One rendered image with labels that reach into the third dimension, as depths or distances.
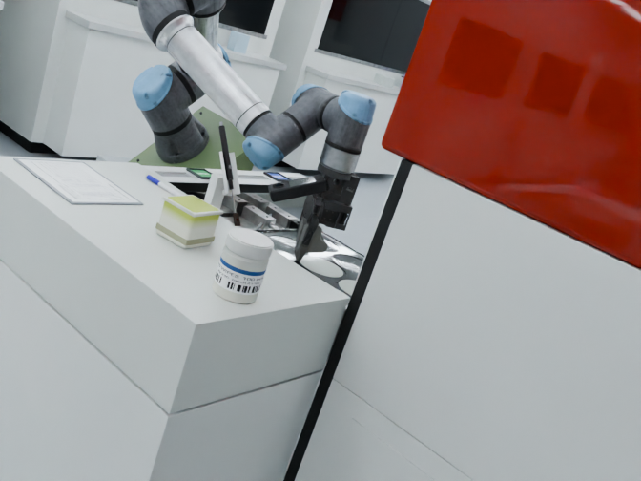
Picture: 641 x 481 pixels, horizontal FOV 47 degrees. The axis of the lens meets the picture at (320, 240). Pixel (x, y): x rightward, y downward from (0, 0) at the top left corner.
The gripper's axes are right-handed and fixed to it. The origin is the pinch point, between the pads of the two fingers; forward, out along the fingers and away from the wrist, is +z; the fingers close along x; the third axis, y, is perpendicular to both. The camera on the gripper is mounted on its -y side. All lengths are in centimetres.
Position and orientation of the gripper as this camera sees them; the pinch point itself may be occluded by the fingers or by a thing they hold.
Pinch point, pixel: (296, 254)
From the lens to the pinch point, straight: 153.1
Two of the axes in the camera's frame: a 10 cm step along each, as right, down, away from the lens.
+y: 9.3, 2.3, 2.9
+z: -3.1, 9.0, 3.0
